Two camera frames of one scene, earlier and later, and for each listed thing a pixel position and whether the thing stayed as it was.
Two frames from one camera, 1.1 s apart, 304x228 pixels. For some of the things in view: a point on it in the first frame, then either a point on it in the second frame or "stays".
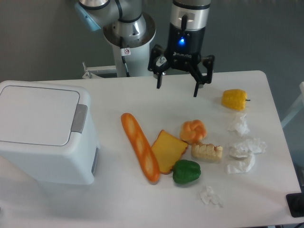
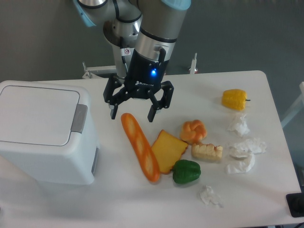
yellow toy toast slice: (168, 148) stays
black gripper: (184, 44) → (144, 79)
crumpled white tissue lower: (241, 164) stays
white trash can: (47, 130) stays
